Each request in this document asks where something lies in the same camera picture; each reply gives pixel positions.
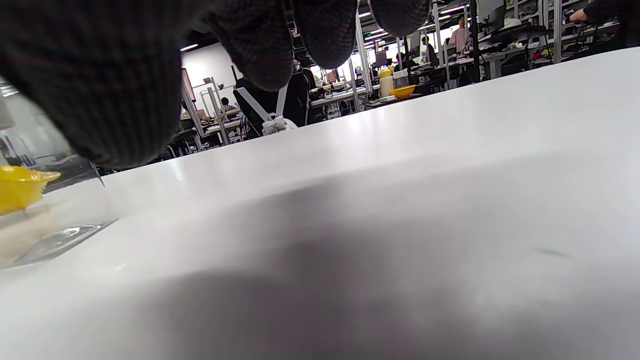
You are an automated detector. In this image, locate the white bottle with yellow lid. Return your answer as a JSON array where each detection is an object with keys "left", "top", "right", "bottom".
[{"left": 378, "top": 66, "right": 395, "bottom": 98}]

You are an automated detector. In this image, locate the black office chair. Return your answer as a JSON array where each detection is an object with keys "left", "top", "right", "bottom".
[{"left": 233, "top": 71, "right": 313, "bottom": 139}]

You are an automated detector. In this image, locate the silver metal frame post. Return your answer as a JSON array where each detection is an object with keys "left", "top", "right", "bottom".
[{"left": 354, "top": 12, "right": 375, "bottom": 95}]

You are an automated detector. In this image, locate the white work desk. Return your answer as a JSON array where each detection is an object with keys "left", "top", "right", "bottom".
[{"left": 309, "top": 85, "right": 382, "bottom": 110}]

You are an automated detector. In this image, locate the person's right hand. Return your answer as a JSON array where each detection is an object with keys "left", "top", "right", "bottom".
[{"left": 0, "top": 0, "right": 431, "bottom": 169}]

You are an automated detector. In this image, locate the white headset with straps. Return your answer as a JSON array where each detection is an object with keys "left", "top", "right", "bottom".
[{"left": 236, "top": 84, "right": 299, "bottom": 137}]

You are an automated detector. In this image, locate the clear glass container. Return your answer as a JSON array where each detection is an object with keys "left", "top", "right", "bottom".
[{"left": 0, "top": 154, "right": 119, "bottom": 271}]

